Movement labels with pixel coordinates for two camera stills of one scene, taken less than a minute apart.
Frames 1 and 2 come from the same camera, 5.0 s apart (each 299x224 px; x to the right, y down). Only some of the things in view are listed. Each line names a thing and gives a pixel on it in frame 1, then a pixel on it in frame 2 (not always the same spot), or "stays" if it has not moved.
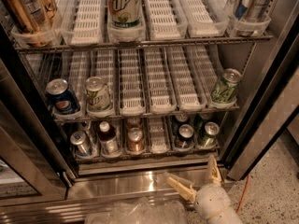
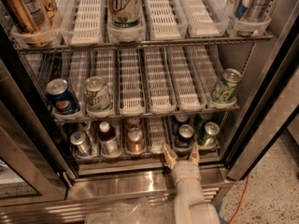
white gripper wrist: x=212 y=201 to x=186 y=170
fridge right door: x=272 y=100 stays
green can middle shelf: x=226 y=90 stays
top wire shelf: x=49 y=47 stays
